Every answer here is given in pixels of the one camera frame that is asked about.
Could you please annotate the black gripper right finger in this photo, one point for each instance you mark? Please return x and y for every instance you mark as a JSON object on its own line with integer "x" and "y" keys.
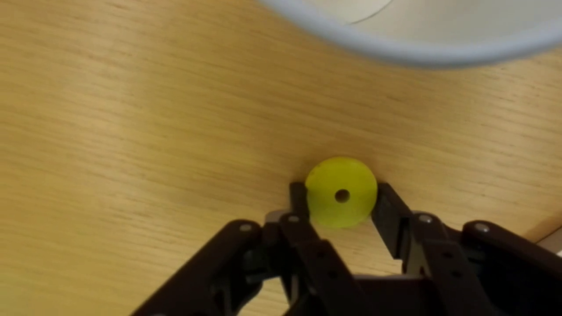
{"x": 467, "y": 269}

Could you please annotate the yellow round token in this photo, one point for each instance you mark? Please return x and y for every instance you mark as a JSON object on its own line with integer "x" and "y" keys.
{"x": 341, "y": 192}

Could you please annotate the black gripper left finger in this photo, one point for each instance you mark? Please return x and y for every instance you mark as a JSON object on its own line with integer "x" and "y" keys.
{"x": 234, "y": 269}

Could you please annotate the white paper cup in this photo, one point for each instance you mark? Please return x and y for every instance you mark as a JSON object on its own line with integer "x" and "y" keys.
{"x": 432, "y": 29}

